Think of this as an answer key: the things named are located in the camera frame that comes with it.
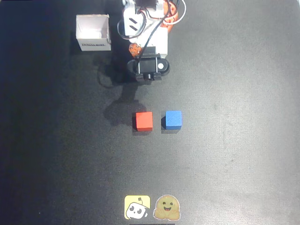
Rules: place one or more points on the white cardboard box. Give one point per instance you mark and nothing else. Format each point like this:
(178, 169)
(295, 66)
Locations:
(93, 30)

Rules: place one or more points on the yellow robot sticker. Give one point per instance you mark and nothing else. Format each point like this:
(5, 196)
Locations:
(137, 207)

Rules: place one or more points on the blue cube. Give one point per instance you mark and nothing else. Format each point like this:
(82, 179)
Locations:
(173, 119)

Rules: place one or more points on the smiling face sticker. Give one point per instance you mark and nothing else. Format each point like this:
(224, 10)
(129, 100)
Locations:
(166, 207)

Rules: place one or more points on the black webcam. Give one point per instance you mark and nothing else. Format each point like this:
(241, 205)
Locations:
(147, 64)

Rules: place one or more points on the red cube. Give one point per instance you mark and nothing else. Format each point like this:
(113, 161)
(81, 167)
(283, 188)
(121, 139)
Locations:
(143, 120)

